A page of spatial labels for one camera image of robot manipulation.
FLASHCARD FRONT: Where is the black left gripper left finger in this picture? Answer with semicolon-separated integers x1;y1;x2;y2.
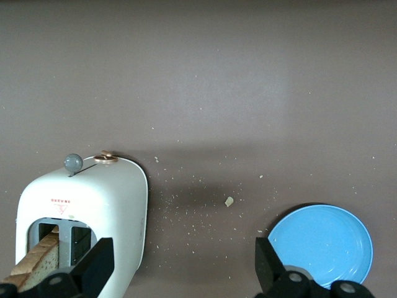
0;237;115;298

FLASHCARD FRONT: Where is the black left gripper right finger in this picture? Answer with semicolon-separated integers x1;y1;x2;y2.
254;237;378;298

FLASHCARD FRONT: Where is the brown bread slice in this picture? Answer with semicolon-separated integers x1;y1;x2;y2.
0;225;60;292

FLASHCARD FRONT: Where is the grey toaster lever knob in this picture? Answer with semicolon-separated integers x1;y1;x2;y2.
64;153;84;178

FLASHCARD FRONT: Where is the blue plate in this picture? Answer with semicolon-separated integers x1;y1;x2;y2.
267;203;374;290

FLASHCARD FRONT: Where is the white toaster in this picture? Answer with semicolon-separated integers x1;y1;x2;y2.
14;150;149;298

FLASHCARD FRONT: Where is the bronze toaster dial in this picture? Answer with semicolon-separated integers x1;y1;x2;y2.
92;150;119;165

